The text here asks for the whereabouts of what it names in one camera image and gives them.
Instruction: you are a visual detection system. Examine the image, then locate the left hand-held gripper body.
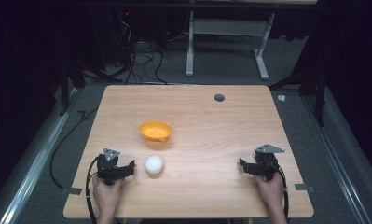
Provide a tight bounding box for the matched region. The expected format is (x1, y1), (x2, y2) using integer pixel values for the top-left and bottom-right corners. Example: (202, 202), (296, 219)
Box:
(96, 147), (128, 186)

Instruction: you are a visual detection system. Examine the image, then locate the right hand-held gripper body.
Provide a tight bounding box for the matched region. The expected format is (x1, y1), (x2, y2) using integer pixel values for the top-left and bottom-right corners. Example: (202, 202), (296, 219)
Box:
(248, 143), (286, 183)

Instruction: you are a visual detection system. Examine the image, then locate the white ball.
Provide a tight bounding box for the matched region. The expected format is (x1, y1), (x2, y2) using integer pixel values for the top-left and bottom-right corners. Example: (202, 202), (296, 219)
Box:
(144, 155), (165, 175)

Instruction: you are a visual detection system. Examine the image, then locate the orange bowl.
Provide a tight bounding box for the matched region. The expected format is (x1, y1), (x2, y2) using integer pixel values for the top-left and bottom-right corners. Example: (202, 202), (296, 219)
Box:
(138, 120), (173, 145)

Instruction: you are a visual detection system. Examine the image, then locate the person's left hand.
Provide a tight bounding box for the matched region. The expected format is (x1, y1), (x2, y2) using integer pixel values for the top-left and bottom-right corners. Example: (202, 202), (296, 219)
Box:
(91, 175), (124, 217)

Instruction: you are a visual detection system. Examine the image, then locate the person's right hand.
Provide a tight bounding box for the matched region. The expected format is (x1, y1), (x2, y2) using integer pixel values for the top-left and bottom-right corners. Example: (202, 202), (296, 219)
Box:
(255, 173), (284, 213)

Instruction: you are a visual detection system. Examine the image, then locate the grey tape strip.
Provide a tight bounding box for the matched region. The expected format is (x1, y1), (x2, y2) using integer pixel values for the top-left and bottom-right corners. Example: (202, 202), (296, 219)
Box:
(62, 186), (83, 197)
(294, 183), (316, 194)

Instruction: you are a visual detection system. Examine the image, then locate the black metal stand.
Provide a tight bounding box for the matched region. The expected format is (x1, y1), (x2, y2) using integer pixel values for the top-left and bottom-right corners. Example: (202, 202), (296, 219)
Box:
(51, 57), (124, 117)
(268, 66), (328, 128)

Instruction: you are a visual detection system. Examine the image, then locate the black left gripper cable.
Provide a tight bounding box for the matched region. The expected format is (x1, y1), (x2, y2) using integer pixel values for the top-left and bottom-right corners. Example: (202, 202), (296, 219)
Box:
(85, 155), (101, 224)

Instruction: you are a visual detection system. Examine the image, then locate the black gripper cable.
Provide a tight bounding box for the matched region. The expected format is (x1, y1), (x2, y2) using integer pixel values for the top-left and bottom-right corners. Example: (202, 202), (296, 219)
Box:
(85, 155), (101, 224)
(273, 161), (291, 220)

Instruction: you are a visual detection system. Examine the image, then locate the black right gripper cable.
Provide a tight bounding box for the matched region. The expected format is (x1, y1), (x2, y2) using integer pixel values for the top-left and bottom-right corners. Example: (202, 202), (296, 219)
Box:
(273, 161), (291, 220)

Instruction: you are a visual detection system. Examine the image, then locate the black floor cable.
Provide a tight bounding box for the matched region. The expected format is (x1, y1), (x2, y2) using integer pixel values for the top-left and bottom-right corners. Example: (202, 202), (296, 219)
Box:
(48, 106), (100, 189)

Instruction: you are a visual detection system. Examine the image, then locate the silver metal floor rail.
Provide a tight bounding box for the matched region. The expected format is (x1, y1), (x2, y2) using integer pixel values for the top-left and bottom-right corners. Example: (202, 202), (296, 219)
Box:
(0, 87), (82, 224)
(301, 94), (372, 224)

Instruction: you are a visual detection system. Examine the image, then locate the tangle of black cables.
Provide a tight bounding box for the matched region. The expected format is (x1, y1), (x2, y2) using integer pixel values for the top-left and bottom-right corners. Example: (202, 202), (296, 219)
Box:
(113, 12), (191, 86)

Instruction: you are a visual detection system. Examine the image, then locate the white metal desk frame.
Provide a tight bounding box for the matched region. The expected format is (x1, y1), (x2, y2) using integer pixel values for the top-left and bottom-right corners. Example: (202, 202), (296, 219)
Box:
(185, 10), (277, 81)

